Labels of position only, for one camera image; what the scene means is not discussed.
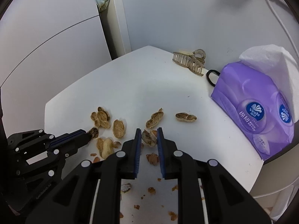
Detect peanut shell pair lower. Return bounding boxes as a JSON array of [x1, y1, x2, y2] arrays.
[[96, 138, 121, 160]]

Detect peanut shell cluster left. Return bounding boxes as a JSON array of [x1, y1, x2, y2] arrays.
[[90, 107, 110, 129]]

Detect peanut shell half upright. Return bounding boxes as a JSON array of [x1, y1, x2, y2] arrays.
[[112, 119, 125, 139]]

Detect peanut shell fragment centre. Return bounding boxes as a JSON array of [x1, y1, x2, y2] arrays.
[[146, 153, 159, 166]]

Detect white bedside table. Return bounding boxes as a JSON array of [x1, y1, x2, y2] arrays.
[[44, 45, 299, 224]]

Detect purple tissue pack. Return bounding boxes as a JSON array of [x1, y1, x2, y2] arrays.
[[206, 45, 298, 161]]

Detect black hair tie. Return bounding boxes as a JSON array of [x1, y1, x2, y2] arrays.
[[206, 69, 222, 88]]

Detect white charging cable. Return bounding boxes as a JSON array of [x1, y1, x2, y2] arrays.
[[258, 0, 299, 59]]

